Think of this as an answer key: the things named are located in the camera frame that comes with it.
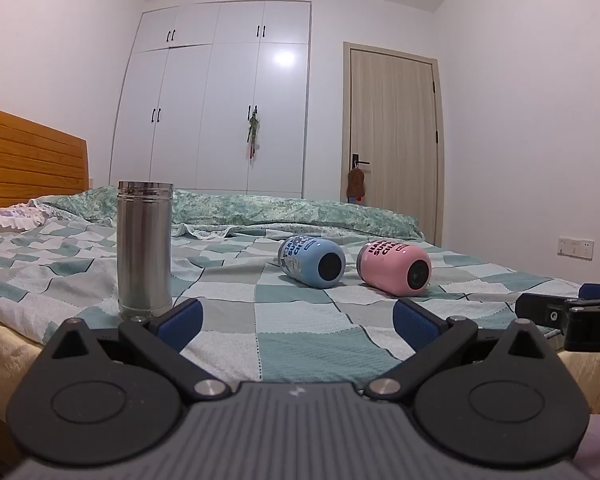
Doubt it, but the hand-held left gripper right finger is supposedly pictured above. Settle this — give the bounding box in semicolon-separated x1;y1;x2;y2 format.
363;298;559;402

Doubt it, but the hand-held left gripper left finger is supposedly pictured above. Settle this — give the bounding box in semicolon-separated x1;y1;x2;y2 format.
36;298;232;402

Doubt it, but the pink printed cup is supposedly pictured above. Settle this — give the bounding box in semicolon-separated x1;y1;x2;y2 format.
356;240;433;297

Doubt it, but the blue printed cup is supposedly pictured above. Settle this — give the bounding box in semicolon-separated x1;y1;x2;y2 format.
277;234;347;290

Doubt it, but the stainless steel cup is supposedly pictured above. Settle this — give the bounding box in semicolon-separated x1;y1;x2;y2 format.
117;181;174;319

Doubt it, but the green checked bed sheet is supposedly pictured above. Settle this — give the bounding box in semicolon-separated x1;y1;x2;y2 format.
0;219;587;386

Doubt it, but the green floral duvet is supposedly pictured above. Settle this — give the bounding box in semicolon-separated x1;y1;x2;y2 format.
27;186;426;241

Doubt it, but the brown plush pendant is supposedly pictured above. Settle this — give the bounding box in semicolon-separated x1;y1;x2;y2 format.
346;167;366;205

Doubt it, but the light wooden door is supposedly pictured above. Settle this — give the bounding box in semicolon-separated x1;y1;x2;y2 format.
343;41;446;248

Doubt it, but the beige mattress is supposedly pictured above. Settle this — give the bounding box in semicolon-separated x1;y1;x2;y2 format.
0;316;600;418

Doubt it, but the green hanging ornament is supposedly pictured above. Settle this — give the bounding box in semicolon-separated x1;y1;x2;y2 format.
246;114;262;159

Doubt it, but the white frilled pillow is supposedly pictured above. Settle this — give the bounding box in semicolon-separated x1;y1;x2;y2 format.
0;204;47;234

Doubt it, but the white wardrobe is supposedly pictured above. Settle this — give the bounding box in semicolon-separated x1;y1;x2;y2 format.
108;1;312;200

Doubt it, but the wooden headboard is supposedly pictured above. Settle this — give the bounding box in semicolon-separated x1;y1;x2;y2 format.
0;104;90;209

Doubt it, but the white wall socket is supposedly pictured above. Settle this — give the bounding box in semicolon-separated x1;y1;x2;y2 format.
558;236;595;261

